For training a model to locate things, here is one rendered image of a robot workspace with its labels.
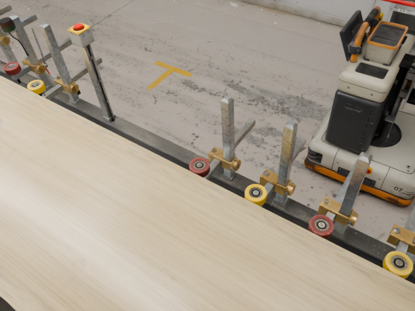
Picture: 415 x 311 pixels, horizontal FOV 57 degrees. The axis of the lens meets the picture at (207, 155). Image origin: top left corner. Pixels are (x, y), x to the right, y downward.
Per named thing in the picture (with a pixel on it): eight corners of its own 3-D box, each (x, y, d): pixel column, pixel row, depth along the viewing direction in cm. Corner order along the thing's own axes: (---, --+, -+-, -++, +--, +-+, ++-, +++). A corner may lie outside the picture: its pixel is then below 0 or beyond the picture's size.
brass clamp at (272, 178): (265, 175, 158) (266, 167, 154) (296, 189, 153) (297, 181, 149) (258, 185, 155) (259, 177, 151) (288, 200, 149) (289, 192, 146)
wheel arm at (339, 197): (354, 165, 159) (356, 158, 156) (362, 168, 157) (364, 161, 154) (309, 245, 136) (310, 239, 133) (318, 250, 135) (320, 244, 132)
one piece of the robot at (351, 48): (345, 75, 206) (335, 36, 195) (366, 43, 225) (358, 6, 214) (366, 73, 199) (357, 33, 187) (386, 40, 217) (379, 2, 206)
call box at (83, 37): (84, 37, 171) (79, 21, 165) (95, 42, 168) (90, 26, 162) (73, 45, 167) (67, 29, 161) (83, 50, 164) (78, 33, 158)
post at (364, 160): (333, 230, 154) (362, 149, 118) (342, 234, 152) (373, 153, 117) (330, 237, 152) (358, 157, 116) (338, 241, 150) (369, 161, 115)
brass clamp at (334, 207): (323, 202, 148) (325, 194, 144) (357, 218, 142) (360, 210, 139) (316, 213, 145) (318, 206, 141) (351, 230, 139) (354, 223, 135)
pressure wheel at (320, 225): (328, 253, 132) (334, 236, 123) (304, 248, 134) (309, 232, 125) (328, 233, 137) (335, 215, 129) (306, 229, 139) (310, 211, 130)
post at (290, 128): (278, 201, 163) (288, 118, 127) (285, 205, 162) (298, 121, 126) (274, 207, 161) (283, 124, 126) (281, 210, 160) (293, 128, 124)
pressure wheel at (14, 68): (21, 76, 214) (12, 58, 206) (30, 81, 211) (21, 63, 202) (9, 84, 210) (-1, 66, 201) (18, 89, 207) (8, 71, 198)
